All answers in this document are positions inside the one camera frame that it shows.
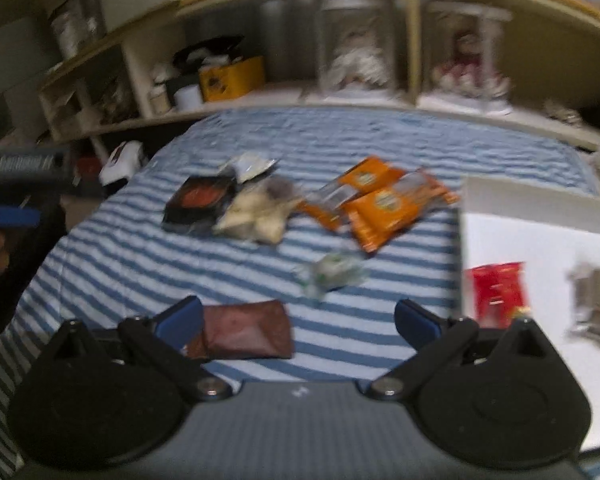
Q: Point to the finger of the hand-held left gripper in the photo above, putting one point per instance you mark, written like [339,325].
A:
[15,216]
[87,189]

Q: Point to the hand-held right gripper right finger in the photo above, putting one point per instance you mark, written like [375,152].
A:
[417,322]

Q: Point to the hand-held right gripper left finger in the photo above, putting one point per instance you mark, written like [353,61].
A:
[180,321]

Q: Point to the reddish brown snack packet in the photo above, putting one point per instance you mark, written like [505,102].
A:
[250,330]

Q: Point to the clear green candy wrapper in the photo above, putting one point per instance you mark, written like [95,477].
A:
[332,270]

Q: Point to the black red snack packet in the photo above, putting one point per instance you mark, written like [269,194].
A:
[197,197]

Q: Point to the orange snack packet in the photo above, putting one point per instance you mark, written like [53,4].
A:
[385,212]
[365,175]

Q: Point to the beige snack packet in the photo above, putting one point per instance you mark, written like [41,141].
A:
[245,212]

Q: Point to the white cardboard box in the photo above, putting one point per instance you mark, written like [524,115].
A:
[545,240]

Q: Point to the cream silver snack packet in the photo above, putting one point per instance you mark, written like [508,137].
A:
[250,164]

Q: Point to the white red device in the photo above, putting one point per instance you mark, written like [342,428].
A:
[125,160]

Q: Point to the blue white striped blanket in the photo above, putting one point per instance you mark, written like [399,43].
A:
[130,260]

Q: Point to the small jar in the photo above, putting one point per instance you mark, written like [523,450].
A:
[160,101]

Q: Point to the white cup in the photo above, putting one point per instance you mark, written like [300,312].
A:
[187,97]

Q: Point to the silver cylinder container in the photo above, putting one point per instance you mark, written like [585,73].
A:
[65,32]
[92,17]

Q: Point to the small white figurine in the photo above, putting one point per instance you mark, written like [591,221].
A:
[161,72]

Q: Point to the yellow box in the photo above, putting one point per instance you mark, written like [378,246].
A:
[230,80]

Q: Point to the grey brown snack packet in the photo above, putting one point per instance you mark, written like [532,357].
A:
[597,300]

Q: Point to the black bag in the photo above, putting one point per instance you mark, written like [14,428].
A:
[205,50]

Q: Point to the doll in red dress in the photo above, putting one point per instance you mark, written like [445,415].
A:
[480,12]
[467,70]

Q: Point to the doll in cream dress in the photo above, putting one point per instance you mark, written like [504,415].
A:
[355,60]

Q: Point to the wooden headboard shelf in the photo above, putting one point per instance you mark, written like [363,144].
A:
[412,35]

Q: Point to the doll in white dress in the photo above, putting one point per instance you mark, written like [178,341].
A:
[330,15]

